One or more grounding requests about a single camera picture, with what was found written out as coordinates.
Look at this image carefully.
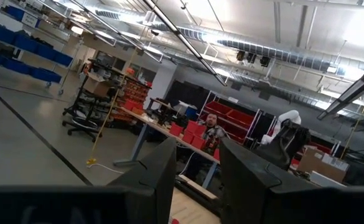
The small cardboard box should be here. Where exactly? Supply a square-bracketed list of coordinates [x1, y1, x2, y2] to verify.
[82, 75, 111, 98]

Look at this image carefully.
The black rolling cart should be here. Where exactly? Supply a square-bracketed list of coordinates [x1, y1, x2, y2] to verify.
[62, 58, 122, 143]

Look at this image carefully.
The large cardboard box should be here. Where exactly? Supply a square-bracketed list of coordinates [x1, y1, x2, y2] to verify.
[296, 147, 351, 184]

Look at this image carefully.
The white floor cable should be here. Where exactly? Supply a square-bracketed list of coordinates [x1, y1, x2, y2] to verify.
[86, 161, 125, 175]

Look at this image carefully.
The silver ventilation duct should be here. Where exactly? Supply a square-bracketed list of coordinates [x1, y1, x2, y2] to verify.
[94, 9, 364, 74]

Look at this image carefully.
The blue container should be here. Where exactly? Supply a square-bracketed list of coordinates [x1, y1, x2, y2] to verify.
[184, 106, 198, 121]

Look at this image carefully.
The orange-red bin stack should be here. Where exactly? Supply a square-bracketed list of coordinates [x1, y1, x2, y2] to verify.
[124, 99, 144, 114]

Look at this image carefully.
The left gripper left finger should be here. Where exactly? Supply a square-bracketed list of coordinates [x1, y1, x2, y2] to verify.
[0, 136, 178, 224]

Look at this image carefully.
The person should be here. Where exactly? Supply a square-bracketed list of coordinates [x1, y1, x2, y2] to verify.
[184, 112, 231, 182]

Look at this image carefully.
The shelving with blue bins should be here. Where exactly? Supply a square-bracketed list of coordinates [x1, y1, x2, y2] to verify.
[0, 0, 74, 96]

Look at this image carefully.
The black partition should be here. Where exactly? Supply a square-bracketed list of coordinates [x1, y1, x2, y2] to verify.
[164, 80, 207, 110]

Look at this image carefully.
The black aluminium table frame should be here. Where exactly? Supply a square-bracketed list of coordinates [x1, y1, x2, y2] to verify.
[174, 174, 223, 217]

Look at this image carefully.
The orange drawer cabinet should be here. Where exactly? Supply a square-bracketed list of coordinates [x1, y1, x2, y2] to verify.
[111, 74, 153, 127]

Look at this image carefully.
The yellow hanging power cord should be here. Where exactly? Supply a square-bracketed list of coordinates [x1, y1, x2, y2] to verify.
[86, 46, 139, 166]
[339, 88, 364, 160]

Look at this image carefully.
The white rounded object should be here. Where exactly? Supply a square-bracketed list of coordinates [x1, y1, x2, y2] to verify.
[261, 110, 302, 146]

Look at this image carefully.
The workbench with grey legs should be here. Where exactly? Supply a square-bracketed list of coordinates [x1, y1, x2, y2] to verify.
[113, 106, 222, 190]

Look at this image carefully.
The white rack with red bins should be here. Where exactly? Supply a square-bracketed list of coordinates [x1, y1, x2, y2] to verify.
[198, 90, 278, 147]

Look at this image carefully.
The long ceiling light fixture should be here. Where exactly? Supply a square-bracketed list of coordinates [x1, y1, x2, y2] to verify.
[142, 0, 228, 87]
[317, 58, 364, 121]

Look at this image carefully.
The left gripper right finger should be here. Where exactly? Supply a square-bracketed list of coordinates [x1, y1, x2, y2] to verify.
[219, 138, 364, 224]

